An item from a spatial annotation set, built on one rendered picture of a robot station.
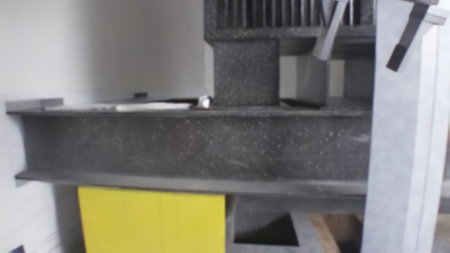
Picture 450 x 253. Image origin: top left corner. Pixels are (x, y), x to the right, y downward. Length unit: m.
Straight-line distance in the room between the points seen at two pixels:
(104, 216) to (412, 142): 0.91
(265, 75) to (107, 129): 0.56
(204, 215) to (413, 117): 0.61
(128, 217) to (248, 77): 0.59
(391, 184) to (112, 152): 0.84
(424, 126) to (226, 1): 0.61
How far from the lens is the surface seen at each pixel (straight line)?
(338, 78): 4.01
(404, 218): 0.73
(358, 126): 0.79
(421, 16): 0.44
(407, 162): 0.68
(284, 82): 3.80
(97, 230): 0.94
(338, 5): 0.35
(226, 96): 0.70
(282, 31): 0.71
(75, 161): 0.99
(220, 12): 0.75
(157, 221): 0.81
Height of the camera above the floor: 0.73
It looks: 6 degrees down
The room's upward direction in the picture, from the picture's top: 1 degrees counter-clockwise
